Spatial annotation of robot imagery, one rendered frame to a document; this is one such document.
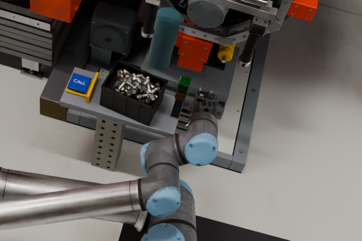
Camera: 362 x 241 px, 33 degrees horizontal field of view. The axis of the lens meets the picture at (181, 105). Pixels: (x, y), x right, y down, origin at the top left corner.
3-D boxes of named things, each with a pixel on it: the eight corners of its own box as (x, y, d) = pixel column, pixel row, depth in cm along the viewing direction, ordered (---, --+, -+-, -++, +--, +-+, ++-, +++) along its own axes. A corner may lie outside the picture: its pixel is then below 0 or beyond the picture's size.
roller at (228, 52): (241, 16, 258) (244, 7, 253) (228, 68, 240) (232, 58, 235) (228, 12, 258) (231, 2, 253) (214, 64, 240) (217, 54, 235)
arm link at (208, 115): (213, 147, 182) (181, 140, 182) (214, 138, 187) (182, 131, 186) (221, 121, 178) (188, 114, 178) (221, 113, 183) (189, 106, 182)
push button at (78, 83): (91, 81, 228) (91, 77, 226) (85, 95, 224) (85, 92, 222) (72, 76, 228) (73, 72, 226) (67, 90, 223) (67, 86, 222)
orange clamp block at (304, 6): (288, 0, 219) (312, 8, 219) (285, 15, 214) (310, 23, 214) (294, -14, 213) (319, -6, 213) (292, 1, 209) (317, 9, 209)
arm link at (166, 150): (137, 168, 170) (179, 156, 167) (137, 137, 178) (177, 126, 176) (150, 188, 176) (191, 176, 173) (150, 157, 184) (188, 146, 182)
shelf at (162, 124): (182, 103, 234) (184, 98, 232) (172, 139, 224) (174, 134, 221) (74, 71, 234) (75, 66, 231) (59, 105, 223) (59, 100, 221)
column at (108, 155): (120, 152, 265) (131, 96, 232) (113, 171, 259) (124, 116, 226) (98, 146, 265) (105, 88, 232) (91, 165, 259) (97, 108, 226)
